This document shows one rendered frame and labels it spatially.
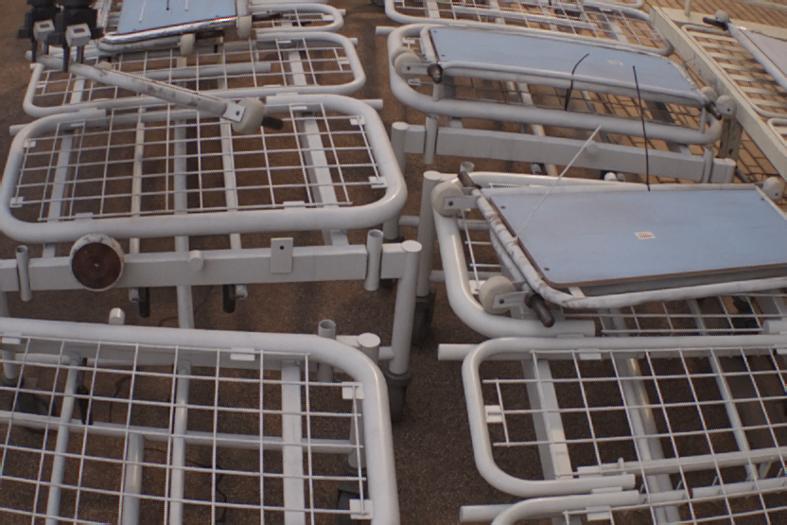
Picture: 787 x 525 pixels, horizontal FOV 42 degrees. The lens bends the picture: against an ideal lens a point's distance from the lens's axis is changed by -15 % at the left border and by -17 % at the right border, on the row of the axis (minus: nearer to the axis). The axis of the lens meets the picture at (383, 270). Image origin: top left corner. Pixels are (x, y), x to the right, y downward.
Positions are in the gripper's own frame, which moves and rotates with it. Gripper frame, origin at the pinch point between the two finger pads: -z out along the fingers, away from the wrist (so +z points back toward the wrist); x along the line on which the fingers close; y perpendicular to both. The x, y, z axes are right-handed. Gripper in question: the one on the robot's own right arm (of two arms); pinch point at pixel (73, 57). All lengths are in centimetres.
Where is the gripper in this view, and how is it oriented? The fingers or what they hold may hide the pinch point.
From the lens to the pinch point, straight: 210.2
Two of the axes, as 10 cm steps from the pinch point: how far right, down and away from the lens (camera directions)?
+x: 8.4, -1.3, 5.3
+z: 0.3, -9.6, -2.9
